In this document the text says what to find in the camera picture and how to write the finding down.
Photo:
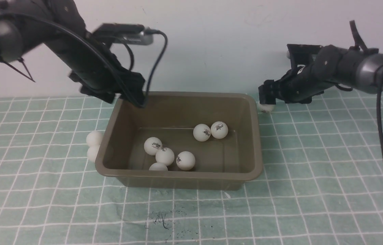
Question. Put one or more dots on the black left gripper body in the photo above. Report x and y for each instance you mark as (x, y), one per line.
(101, 75)

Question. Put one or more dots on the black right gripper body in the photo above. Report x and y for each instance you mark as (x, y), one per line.
(298, 85)

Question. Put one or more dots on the white ping-pong ball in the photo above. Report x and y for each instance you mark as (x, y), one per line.
(165, 155)
(94, 138)
(185, 161)
(92, 153)
(202, 132)
(158, 167)
(219, 130)
(152, 145)
(266, 108)

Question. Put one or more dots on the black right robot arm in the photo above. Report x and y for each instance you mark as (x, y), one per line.
(316, 68)

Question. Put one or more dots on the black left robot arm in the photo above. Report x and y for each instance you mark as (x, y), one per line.
(26, 24)

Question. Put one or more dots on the brown plastic bin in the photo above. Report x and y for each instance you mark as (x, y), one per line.
(221, 164)

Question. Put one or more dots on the green checkered tablecloth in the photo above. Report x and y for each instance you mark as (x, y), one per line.
(322, 182)

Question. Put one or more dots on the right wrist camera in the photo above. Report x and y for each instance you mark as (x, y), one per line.
(302, 55)

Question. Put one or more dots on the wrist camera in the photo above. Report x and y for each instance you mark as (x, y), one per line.
(302, 55)
(131, 34)

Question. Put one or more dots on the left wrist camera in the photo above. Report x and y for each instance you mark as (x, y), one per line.
(131, 34)

